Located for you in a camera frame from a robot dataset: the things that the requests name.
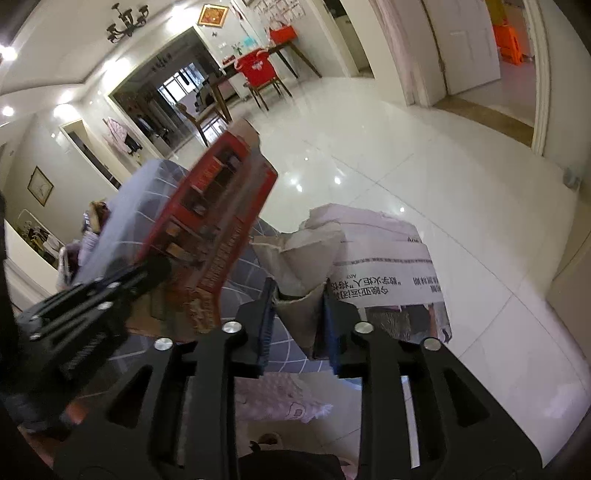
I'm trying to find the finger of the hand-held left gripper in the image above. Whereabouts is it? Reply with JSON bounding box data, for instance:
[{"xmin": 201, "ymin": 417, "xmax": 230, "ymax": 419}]
[{"xmin": 18, "ymin": 256, "xmax": 172, "ymax": 344}]

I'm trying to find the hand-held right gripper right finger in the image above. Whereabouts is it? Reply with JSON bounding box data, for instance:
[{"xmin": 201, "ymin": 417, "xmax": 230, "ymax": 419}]
[{"xmin": 321, "ymin": 288, "xmax": 543, "ymax": 480}]

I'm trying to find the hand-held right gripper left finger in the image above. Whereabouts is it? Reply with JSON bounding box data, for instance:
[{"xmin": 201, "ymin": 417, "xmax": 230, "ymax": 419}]
[{"xmin": 53, "ymin": 277, "xmax": 278, "ymax": 480}]

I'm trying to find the newspaper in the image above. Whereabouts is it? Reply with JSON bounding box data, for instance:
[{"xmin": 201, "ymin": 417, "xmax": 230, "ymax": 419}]
[{"xmin": 252, "ymin": 203, "xmax": 453, "ymax": 361}]

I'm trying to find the red cardboard box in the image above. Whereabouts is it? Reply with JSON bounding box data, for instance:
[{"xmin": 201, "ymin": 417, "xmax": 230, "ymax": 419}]
[{"xmin": 134, "ymin": 117, "xmax": 280, "ymax": 335}]

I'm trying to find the heap of cloth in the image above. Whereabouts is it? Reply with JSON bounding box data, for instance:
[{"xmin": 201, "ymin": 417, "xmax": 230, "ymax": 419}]
[{"xmin": 58, "ymin": 198, "xmax": 112, "ymax": 287}]

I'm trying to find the pink patterned cloth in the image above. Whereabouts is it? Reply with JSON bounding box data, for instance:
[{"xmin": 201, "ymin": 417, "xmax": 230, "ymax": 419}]
[{"xmin": 235, "ymin": 371, "xmax": 333, "ymax": 423}]

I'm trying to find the blue-grey grid tablecloth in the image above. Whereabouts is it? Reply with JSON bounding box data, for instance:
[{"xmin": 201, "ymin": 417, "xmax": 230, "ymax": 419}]
[{"xmin": 74, "ymin": 159, "xmax": 370, "ymax": 379}]

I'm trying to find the cluttered shelf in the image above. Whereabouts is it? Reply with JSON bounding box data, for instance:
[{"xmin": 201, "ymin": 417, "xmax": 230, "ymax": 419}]
[{"xmin": 14, "ymin": 210, "xmax": 65, "ymax": 266}]

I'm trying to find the pink jacket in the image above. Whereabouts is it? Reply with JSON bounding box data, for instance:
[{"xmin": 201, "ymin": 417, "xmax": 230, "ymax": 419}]
[{"xmin": 102, "ymin": 117, "xmax": 127, "ymax": 151}]

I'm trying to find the wooden armchair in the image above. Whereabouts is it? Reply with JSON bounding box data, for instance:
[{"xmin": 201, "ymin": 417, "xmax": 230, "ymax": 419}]
[{"xmin": 175, "ymin": 99, "xmax": 232, "ymax": 147}]

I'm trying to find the wooden chair with cover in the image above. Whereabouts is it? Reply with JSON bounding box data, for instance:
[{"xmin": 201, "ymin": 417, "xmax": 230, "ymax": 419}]
[{"xmin": 245, "ymin": 76, "xmax": 294, "ymax": 112}]

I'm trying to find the red fabric chair cover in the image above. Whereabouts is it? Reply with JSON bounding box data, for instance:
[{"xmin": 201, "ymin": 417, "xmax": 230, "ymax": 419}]
[{"xmin": 236, "ymin": 50, "xmax": 275, "ymax": 86}]

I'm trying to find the black chandelier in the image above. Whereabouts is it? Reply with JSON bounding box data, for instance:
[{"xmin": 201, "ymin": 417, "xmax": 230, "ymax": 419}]
[{"xmin": 106, "ymin": 2, "xmax": 151, "ymax": 44}]

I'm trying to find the wooden dining table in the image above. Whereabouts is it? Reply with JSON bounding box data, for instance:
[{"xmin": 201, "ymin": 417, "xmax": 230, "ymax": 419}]
[{"xmin": 217, "ymin": 39, "xmax": 324, "ymax": 116}]

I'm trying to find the red gold framed picture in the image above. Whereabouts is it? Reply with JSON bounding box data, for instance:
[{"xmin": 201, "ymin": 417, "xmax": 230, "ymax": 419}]
[{"xmin": 198, "ymin": 4, "xmax": 228, "ymax": 28}]

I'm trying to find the pink curtain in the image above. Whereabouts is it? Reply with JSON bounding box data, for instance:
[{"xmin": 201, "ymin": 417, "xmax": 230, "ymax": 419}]
[{"xmin": 372, "ymin": 0, "xmax": 419, "ymax": 104}]

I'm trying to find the white door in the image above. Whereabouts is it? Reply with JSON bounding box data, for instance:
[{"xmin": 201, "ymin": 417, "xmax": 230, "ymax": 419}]
[{"xmin": 422, "ymin": 0, "xmax": 502, "ymax": 97}]

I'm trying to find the orange plastic stool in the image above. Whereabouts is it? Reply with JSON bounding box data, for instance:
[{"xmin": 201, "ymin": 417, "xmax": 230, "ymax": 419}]
[{"xmin": 492, "ymin": 25, "xmax": 525, "ymax": 63}]

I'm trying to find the framed wall picture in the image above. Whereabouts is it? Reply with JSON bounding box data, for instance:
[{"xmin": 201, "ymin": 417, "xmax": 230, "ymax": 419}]
[{"xmin": 27, "ymin": 166, "xmax": 55, "ymax": 207}]

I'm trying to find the wall of paper cards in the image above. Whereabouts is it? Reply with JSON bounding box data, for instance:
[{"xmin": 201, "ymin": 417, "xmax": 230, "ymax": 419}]
[{"xmin": 256, "ymin": 0, "xmax": 301, "ymax": 24}]

